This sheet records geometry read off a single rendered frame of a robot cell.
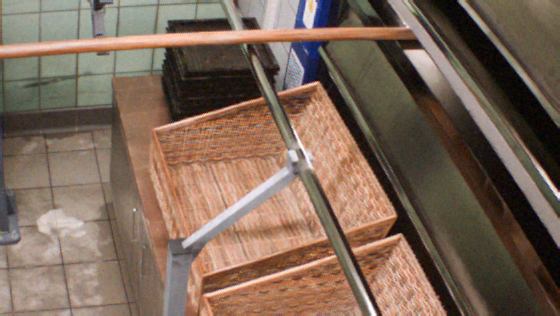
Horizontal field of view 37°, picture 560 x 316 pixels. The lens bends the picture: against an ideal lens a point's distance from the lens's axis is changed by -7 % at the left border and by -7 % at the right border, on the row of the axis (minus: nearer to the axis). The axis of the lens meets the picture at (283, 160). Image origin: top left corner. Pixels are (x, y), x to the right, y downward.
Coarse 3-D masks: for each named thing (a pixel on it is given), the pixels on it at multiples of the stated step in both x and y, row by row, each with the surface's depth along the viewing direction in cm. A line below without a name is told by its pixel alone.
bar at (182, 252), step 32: (224, 0) 209; (256, 64) 189; (288, 128) 174; (288, 160) 169; (256, 192) 171; (320, 192) 160; (224, 224) 173; (192, 256) 178; (352, 256) 149; (352, 288) 145
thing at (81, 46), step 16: (208, 32) 190; (224, 32) 191; (240, 32) 192; (256, 32) 193; (272, 32) 194; (288, 32) 195; (304, 32) 196; (320, 32) 198; (336, 32) 199; (352, 32) 200; (368, 32) 201; (384, 32) 203; (400, 32) 204; (0, 48) 175; (16, 48) 176; (32, 48) 177; (48, 48) 178; (64, 48) 179; (80, 48) 181; (96, 48) 182; (112, 48) 183; (128, 48) 185; (144, 48) 186
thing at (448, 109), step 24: (360, 0) 223; (384, 0) 221; (384, 24) 211; (408, 48) 204; (408, 72) 201; (432, 72) 197; (432, 96) 191; (456, 96) 191; (456, 120) 184; (456, 144) 182; (480, 144) 179; (480, 168) 174; (504, 168) 174; (504, 192) 168; (504, 216) 166; (528, 216) 163; (528, 240) 158; (552, 240) 159; (528, 264) 158; (552, 264) 154; (552, 288) 151
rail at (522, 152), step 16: (416, 0) 168; (416, 16) 165; (432, 32) 160; (448, 48) 155; (464, 64) 152; (464, 80) 150; (480, 96) 145; (496, 112) 141; (512, 128) 139; (512, 144) 137; (528, 160) 133; (544, 176) 130; (544, 192) 129
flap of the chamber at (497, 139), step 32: (448, 0) 181; (416, 32) 164; (448, 32) 166; (480, 32) 174; (448, 64) 155; (480, 64) 160; (512, 96) 154; (544, 128) 149; (512, 160) 137; (544, 160) 139
